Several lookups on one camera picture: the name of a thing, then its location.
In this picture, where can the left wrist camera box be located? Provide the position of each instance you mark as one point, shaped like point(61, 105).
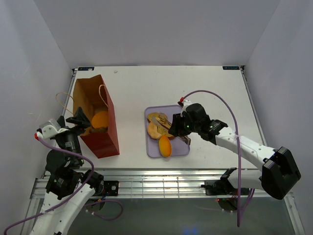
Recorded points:
point(49, 129)

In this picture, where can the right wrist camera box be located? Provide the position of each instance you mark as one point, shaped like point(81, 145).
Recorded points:
point(184, 103)

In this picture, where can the right blue corner label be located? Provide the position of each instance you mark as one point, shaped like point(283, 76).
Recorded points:
point(229, 68)

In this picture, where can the brown seeded bread slice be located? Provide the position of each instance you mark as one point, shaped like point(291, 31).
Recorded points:
point(163, 130)

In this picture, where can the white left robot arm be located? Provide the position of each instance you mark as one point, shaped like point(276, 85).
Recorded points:
point(67, 189)

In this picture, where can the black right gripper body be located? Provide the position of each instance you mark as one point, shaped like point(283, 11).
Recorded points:
point(193, 127)

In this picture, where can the pale curved bread roll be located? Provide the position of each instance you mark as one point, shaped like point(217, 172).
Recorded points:
point(152, 130)

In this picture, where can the small orange oval bun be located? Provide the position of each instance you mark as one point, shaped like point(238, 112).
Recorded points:
point(165, 146)

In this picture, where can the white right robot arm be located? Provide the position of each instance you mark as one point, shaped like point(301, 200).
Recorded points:
point(276, 170)

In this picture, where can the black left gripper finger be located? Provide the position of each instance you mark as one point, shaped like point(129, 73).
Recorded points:
point(79, 118)
point(61, 121)

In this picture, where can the left blue corner label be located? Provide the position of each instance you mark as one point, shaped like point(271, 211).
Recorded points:
point(85, 69)

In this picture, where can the large orange bread loaf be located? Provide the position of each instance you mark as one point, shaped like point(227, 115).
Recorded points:
point(100, 120)

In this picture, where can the red paper bag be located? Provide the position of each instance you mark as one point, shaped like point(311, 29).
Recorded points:
point(92, 95)

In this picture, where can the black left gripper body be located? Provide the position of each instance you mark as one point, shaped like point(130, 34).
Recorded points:
point(69, 139)

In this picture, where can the aluminium table frame rail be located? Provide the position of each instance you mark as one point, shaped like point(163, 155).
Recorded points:
point(160, 184)

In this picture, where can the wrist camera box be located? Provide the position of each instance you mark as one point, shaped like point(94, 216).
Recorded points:
point(184, 103)
point(49, 129)

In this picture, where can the lilac plastic tray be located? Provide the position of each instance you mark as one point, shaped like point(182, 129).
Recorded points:
point(179, 148)

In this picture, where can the blue corner label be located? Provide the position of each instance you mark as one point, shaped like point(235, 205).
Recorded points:
point(229, 68)
point(85, 69)

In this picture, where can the metal kitchen tongs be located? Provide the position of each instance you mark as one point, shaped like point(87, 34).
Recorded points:
point(184, 139)

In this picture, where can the dark brown bread chunk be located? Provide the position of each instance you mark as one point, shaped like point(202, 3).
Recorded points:
point(98, 130)

